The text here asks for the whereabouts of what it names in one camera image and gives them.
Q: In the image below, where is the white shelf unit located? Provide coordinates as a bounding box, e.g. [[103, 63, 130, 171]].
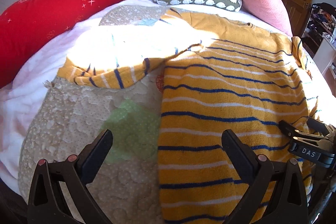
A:
[[302, 2, 335, 95]]

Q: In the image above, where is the yellow striped knit sweater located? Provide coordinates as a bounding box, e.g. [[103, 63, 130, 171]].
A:
[[58, 7, 322, 223]]

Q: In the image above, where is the patchwork heart quilt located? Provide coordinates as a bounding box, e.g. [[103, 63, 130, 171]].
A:
[[18, 5, 316, 224]]

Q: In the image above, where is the red long bolster pillow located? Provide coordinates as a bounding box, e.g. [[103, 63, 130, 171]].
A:
[[1, 0, 123, 86]]

